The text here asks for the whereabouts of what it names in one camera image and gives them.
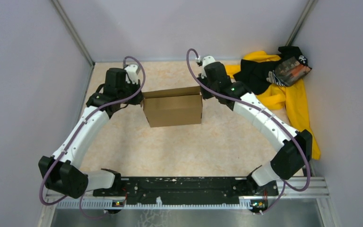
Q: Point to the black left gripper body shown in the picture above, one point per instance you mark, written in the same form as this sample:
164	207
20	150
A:
130	88

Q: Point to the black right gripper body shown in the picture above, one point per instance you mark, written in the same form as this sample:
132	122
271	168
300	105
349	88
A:
211	86

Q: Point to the brown cardboard box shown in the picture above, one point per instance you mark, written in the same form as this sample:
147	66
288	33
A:
173	107

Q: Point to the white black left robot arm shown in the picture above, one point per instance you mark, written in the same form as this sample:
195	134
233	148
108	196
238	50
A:
60	171

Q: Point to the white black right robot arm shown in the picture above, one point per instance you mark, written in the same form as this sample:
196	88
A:
293	147

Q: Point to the black printed garment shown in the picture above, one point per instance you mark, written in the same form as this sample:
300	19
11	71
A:
258	71

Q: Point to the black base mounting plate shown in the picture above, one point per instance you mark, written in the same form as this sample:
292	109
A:
186	190

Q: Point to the aluminium frame rail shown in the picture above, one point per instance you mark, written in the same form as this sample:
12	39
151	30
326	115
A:
317	189

